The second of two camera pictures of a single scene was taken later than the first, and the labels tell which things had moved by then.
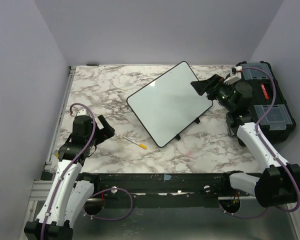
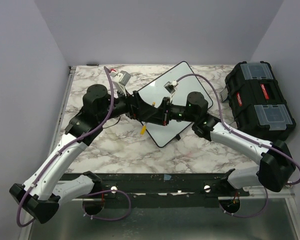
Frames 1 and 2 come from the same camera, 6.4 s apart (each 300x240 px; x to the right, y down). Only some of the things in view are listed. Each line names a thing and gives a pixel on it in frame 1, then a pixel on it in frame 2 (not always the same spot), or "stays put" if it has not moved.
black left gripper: [105, 133] -> [139, 109]
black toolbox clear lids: [271, 112] stays put
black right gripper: [202, 86] -> [166, 105]
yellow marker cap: [143, 146] -> [142, 132]
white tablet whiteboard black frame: [168, 104] stays put
